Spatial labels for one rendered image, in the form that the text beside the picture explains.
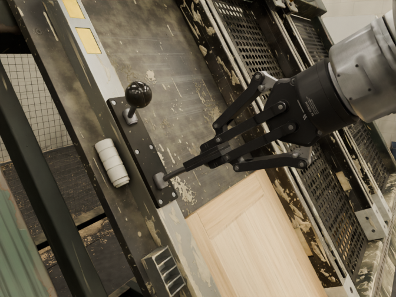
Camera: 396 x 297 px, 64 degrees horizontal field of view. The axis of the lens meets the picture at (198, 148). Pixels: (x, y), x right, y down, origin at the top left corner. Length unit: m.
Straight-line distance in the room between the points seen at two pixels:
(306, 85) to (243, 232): 0.45
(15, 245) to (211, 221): 0.37
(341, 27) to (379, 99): 4.18
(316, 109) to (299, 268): 0.61
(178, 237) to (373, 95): 0.37
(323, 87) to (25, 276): 0.37
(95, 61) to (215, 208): 0.36
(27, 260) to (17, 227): 0.04
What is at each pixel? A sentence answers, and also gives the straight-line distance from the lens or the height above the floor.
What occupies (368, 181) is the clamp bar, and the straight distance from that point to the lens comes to 1.56.
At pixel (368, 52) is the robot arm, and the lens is 0.33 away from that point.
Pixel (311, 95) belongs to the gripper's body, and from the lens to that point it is 0.34.
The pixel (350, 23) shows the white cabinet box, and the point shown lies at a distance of 4.49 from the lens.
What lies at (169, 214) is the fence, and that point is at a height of 1.34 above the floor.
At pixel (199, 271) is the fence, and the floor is 1.24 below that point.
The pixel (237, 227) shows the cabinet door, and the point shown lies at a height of 1.23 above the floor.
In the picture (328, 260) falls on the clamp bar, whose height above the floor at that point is 1.09.
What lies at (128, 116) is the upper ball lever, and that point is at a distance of 0.54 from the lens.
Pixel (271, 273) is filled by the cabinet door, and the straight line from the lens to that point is 0.78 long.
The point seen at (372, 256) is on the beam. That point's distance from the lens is 1.36.
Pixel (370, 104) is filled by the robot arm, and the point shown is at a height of 1.55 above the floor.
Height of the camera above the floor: 1.59
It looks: 16 degrees down
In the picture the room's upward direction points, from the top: straight up
